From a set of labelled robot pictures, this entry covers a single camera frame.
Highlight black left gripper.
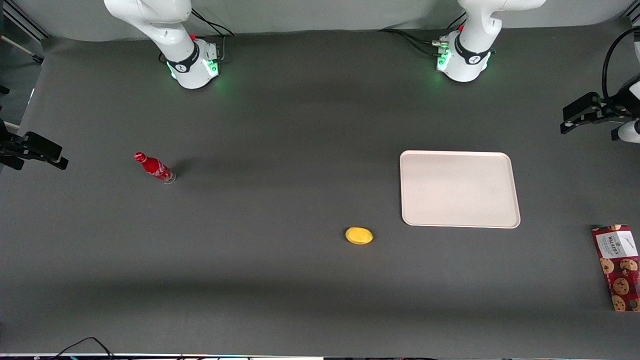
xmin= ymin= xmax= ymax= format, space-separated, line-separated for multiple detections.
xmin=560 ymin=75 xmax=640 ymax=135

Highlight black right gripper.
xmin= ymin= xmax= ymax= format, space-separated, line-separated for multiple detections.
xmin=0 ymin=119 xmax=70 ymax=172

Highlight red tartan cookie box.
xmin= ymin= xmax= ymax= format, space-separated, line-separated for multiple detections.
xmin=591 ymin=224 xmax=640 ymax=313

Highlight beige plastic tray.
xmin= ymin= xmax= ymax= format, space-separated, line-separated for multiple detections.
xmin=399 ymin=150 xmax=522 ymax=229

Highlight red soda bottle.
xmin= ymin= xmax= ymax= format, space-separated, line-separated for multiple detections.
xmin=133 ymin=151 xmax=177 ymax=185

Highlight yellow lemon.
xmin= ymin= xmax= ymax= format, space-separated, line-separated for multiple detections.
xmin=344 ymin=226 xmax=374 ymax=246

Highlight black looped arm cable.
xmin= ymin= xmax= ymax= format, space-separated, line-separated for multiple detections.
xmin=601 ymin=26 xmax=640 ymax=102

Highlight aluminium frame rail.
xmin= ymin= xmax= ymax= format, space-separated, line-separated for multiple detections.
xmin=0 ymin=0 xmax=52 ymax=66

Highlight black left arm base cables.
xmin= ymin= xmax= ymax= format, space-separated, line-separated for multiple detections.
xmin=377 ymin=12 xmax=468 ymax=58

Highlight black arm base cables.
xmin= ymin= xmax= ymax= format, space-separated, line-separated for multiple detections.
xmin=190 ymin=8 xmax=236 ymax=63
xmin=377 ymin=12 xmax=468 ymax=58

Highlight thin black table-edge cable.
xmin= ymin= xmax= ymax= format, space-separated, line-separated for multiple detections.
xmin=49 ymin=336 xmax=117 ymax=360

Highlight black right arm base cables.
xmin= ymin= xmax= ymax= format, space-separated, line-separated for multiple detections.
xmin=190 ymin=8 xmax=236 ymax=63

